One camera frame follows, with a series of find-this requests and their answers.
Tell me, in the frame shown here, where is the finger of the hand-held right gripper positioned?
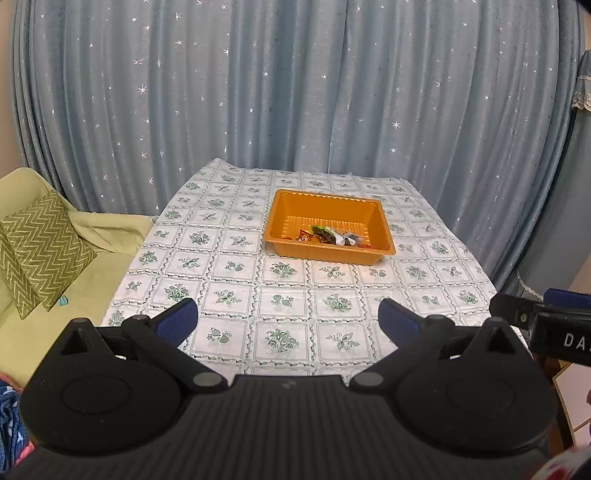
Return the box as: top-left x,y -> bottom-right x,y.
489,293 -> 539,331
543,288 -> 591,315

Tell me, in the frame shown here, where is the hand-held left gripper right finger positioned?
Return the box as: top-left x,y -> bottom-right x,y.
348,298 -> 528,394

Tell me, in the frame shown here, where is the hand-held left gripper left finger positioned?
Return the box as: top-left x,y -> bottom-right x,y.
60,298 -> 229,394

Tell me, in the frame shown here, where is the orange plastic tray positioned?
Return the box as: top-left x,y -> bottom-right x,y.
263,189 -> 396,267

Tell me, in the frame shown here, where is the floral tablecloth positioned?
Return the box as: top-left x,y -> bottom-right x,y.
99,158 -> 530,380

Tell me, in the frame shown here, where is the person's red and white clothing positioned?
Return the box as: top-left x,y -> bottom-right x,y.
538,442 -> 591,480

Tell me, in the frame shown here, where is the light green sofa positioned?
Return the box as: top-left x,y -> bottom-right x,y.
0,167 -> 158,385

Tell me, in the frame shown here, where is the green zigzag pillow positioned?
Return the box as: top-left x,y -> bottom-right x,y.
0,189 -> 98,320

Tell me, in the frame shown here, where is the pink and blue cloth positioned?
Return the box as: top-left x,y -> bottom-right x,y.
0,373 -> 36,472

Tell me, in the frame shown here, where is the blue star curtain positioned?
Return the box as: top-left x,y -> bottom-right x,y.
11,0 -> 583,297

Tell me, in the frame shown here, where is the white panel with wooden frame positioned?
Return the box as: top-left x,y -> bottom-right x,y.
553,359 -> 591,449

